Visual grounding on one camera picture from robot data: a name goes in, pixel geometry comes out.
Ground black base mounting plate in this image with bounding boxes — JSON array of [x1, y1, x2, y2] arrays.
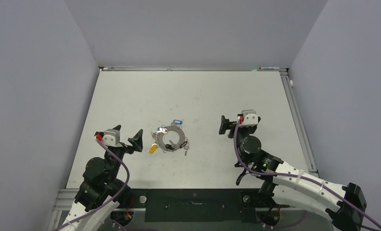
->
[[110, 189, 282, 231]]

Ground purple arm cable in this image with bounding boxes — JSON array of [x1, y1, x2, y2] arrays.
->
[[233, 116, 381, 231], [51, 134, 130, 231]]

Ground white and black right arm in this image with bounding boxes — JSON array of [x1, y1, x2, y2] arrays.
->
[[218, 111, 367, 231]]

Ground aluminium table frame rail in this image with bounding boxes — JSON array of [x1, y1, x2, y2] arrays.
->
[[280, 71, 319, 177]]

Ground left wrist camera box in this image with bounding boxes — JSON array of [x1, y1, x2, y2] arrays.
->
[[102, 129, 122, 147]]

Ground large metal keyring with rings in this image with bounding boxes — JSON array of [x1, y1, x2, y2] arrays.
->
[[148, 119, 190, 156]]

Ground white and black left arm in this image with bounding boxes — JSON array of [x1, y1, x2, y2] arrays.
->
[[56, 125, 143, 231]]

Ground black key fob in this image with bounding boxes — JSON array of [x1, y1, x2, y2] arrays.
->
[[165, 144, 175, 151]]

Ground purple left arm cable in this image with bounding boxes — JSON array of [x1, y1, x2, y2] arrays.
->
[[51, 134, 130, 231]]

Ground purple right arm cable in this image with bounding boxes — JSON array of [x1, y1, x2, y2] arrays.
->
[[233, 116, 381, 231]]

